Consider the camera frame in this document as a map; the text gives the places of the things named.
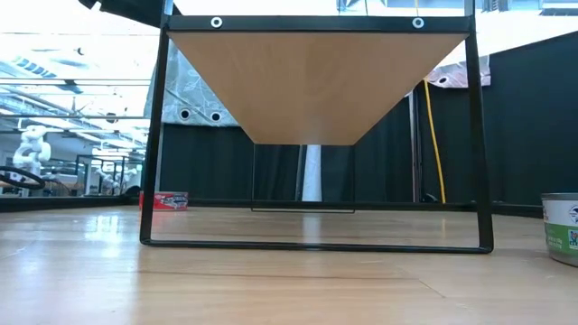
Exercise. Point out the red seafood can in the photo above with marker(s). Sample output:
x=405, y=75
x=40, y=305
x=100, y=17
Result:
x=174, y=201

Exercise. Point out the Bumble Bee tuna can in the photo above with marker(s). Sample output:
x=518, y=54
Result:
x=562, y=230

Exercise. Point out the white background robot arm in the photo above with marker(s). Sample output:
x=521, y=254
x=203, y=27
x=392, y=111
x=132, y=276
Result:
x=31, y=149

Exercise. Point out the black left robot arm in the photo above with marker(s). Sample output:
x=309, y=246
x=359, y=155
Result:
x=131, y=11

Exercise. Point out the black curtain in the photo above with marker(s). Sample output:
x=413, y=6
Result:
x=528, y=135
x=203, y=162

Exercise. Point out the grey patterned tarp with grommets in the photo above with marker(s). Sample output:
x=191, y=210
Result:
x=194, y=97

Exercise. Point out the grey metal pole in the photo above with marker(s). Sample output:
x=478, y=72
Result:
x=414, y=149

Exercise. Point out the pinkish tarp with grommet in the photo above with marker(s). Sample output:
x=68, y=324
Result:
x=456, y=74

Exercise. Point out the wooden shelf riser black frame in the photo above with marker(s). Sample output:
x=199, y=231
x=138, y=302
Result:
x=316, y=90

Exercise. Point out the black aluminium table frame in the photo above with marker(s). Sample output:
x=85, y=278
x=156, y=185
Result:
x=384, y=205

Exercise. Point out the black background frame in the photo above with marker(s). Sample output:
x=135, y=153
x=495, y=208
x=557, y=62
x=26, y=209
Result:
x=86, y=171

